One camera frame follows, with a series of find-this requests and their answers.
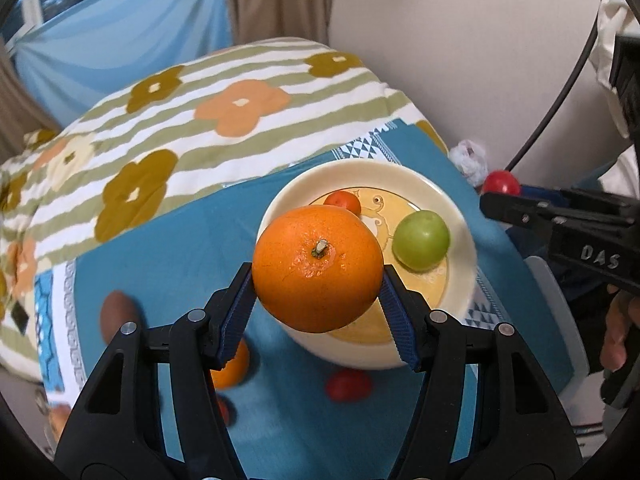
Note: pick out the light blue cloth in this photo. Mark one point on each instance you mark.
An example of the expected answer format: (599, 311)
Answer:
(125, 35)

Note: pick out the green plum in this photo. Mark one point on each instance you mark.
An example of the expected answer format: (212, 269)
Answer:
(420, 240)

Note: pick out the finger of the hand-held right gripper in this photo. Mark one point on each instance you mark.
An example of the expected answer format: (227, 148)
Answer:
(580, 194)
(500, 206)

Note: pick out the blue patterned tablecloth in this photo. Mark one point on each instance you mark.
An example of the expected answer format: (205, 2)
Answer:
(200, 240)

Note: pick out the red tomato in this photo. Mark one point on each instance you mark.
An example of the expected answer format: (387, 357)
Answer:
(223, 410)
(348, 386)

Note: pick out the large orange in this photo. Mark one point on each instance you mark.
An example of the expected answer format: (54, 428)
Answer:
(310, 280)

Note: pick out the cream ceramic bowl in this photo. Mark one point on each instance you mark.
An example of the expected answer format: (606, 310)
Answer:
(360, 171)

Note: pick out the floral striped blanket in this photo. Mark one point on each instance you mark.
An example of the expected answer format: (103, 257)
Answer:
(200, 150)

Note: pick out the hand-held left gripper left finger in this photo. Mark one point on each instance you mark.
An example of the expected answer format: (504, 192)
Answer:
(235, 320)

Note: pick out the small orange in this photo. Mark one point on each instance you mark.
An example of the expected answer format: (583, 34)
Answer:
(236, 370)

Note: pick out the white plastic bag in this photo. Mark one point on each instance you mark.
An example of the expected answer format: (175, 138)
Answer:
(467, 157)

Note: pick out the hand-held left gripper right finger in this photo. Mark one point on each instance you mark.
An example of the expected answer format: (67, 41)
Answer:
(397, 320)

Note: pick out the brown curtain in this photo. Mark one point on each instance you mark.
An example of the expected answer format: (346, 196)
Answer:
(20, 110)
(280, 0)

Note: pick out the person's right hand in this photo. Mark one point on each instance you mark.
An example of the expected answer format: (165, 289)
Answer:
(617, 330)

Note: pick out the small orange tomato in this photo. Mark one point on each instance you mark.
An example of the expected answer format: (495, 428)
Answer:
(345, 201)

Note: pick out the brown kiwi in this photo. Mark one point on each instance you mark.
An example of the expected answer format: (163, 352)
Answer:
(115, 312)

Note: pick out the white hoodie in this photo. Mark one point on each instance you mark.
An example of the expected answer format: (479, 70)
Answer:
(607, 25)

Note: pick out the black phone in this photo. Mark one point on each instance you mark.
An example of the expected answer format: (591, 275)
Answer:
(20, 317)

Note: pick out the red ball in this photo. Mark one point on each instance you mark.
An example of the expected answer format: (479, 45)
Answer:
(501, 184)

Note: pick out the yellow red apple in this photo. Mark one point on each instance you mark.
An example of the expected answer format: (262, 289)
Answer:
(60, 419)

